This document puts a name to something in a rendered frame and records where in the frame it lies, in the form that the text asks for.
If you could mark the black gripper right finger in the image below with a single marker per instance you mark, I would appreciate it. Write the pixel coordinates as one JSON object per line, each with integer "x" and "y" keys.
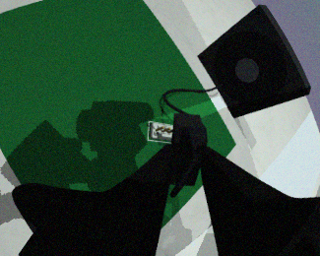
{"x": 251, "y": 218}

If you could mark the green flat board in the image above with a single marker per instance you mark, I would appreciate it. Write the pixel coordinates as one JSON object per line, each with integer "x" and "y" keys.
{"x": 81, "y": 92}

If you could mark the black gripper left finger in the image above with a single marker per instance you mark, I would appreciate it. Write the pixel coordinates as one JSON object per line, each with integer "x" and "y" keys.
{"x": 125, "y": 218}

